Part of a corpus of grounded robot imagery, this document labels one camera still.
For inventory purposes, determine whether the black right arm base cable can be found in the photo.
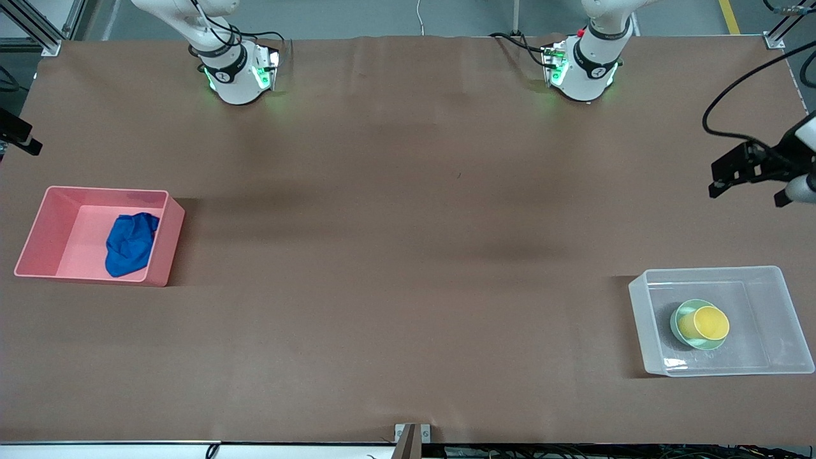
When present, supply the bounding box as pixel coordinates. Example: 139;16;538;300
188;0;286;61

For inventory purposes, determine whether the blue cloth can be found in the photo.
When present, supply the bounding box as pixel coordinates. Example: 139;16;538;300
105;212;161;279

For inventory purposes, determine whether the clear plastic storage box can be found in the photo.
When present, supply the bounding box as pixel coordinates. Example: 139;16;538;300
628;265;816;378

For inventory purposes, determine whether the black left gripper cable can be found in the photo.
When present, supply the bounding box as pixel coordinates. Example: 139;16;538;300
702;51;816;151

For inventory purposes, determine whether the black arm base cable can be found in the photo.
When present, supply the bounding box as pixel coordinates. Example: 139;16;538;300
488;31;555;68
188;0;286;61

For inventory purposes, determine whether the pink plastic bin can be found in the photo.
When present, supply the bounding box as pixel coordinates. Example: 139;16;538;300
14;186;186;288

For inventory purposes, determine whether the brown table cover sheet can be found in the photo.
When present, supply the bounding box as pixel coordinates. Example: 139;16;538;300
0;35;816;446

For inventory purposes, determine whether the mint green bowl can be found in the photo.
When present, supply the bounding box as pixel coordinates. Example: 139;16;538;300
669;298;731;352

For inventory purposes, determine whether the yellow plastic cup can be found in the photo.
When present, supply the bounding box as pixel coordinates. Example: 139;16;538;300
676;305;731;342

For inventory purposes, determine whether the grey metal table bracket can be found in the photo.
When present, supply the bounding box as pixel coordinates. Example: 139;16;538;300
394;423;432;459

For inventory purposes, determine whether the black left arm base cable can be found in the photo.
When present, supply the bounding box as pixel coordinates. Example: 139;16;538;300
488;31;555;68

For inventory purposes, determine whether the aluminium frame post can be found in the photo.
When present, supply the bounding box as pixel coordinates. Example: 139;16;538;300
764;0;816;50
0;0;64;57

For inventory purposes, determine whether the white table edge rail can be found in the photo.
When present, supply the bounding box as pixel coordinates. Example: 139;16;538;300
0;441;396;459

